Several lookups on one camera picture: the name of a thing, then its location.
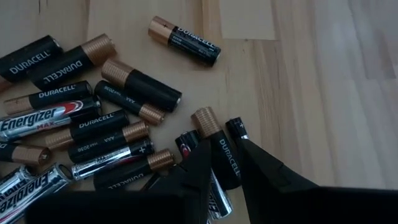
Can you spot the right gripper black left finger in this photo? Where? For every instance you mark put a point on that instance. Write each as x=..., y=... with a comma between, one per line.
x=199, y=174

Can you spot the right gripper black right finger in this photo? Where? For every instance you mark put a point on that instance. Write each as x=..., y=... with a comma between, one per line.
x=261, y=174

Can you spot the Duracell copper black battery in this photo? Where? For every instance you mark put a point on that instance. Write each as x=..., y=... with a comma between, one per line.
x=146, y=87
x=25, y=154
x=224, y=155
x=186, y=42
x=68, y=67
x=56, y=95
x=130, y=172
x=93, y=124
x=28, y=60

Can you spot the Duracell AAA battery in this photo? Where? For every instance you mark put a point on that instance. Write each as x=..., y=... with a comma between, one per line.
x=124, y=99
x=102, y=144

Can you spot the Energizer Max silver battery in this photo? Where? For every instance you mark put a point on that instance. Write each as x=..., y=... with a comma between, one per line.
x=37, y=123

